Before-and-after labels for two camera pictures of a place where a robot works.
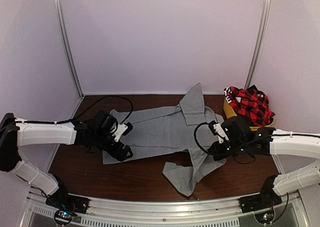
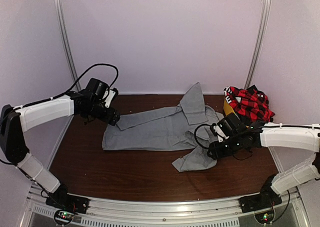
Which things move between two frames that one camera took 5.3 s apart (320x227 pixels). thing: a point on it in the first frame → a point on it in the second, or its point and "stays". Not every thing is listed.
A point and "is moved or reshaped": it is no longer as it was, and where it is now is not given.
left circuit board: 63,217 stays
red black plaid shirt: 251,103 stays
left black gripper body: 113,152 → 97,113
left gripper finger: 127,149 → 116,117
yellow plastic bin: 230,113 stays
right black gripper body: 220,155 stays
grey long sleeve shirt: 166,131 is moved or reshaped
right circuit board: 265,218 stays
